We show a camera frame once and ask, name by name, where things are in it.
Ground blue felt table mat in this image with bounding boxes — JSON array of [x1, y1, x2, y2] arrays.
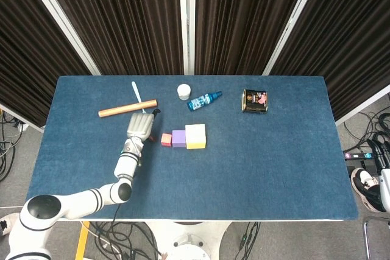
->
[[23, 75, 359, 222]]

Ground black power strip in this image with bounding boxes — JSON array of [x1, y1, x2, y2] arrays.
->
[[343, 150, 375, 161]]

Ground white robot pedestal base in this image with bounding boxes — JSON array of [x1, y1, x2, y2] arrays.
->
[[143, 220, 235, 260]]

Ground purple foam cube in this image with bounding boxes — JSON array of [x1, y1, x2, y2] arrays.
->
[[171, 130, 187, 148]]

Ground white partition frame post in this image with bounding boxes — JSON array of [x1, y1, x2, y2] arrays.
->
[[178, 0, 196, 76], [19, 0, 101, 76], [262, 0, 325, 76]]

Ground dark pleated curtain panel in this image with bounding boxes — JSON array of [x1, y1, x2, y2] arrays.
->
[[194, 0, 313, 76], [38, 0, 183, 76], [0, 0, 92, 128], [269, 0, 390, 122]]

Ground large yellow and white cube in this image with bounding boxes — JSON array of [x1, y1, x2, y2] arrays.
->
[[185, 124, 208, 150]]

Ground black luncheon meat tin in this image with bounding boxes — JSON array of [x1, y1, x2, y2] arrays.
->
[[242, 88, 269, 114]]

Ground yellow floor strip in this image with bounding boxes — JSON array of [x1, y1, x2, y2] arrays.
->
[[74, 220, 91, 260]]

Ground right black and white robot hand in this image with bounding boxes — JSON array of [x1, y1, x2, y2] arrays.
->
[[366, 139, 390, 213]]

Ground white and black sneaker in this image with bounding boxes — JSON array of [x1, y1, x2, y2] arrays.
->
[[0, 213, 21, 236], [350, 167, 386, 213]]

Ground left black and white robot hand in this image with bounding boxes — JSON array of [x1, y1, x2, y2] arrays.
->
[[126, 108, 161, 143]]

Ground black floor cable bundle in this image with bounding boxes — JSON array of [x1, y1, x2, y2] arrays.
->
[[90, 221, 162, 260], [343, 110, 390, 153], [0, 113, 24, 181]]

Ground blue spray bottle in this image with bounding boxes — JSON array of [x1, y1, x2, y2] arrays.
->
[[186, 90, 223, 111]]

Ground metal chair leg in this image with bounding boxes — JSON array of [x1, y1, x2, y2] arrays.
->
[[362, 215, 390, 260]]

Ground light blue plastic spoon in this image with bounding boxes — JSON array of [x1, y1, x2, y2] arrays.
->
[[131, 81, 147, 114]]

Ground white round jar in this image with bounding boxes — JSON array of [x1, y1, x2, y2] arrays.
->
[[177, 83, 193, 101]]

